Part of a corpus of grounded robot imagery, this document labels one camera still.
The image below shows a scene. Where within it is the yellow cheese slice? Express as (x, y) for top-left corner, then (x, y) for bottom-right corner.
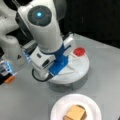
(67, 105), (83, 120)

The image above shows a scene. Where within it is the white paper plate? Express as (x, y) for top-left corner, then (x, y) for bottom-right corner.
(50, 94), (102, 120)

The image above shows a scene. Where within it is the brown round meat patty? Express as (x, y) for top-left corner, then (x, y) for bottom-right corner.
(79, 109), (87, 120)

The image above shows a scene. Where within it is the blue orange background device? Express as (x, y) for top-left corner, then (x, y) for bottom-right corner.
(0, 60), (15, 85)

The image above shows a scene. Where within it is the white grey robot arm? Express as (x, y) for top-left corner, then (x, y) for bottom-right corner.
(0, 0), (75, 81)

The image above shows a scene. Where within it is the white divided round tray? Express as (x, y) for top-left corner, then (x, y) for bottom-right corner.
(43, 46), (91, 86)

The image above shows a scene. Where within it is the red tomato slice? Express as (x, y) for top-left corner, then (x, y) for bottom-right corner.
(73, 47), (85, 57)

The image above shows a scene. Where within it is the toasted bread slice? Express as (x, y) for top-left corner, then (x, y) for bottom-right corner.
(64, 115), (71, 120)

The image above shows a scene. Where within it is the white blue gripper body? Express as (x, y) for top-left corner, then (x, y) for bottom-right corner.
(30, 33), (75, 80)

